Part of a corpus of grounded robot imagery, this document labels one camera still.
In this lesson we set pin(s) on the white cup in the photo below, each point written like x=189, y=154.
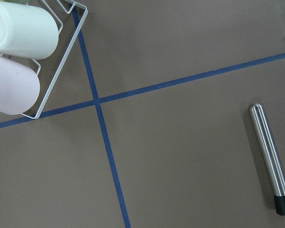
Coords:
x=27, y=31

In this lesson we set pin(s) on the steel muddler black tip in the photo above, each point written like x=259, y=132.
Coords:
x=270, y=156

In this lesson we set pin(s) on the white wire cup rack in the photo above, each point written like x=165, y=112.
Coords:
x=37, y=64

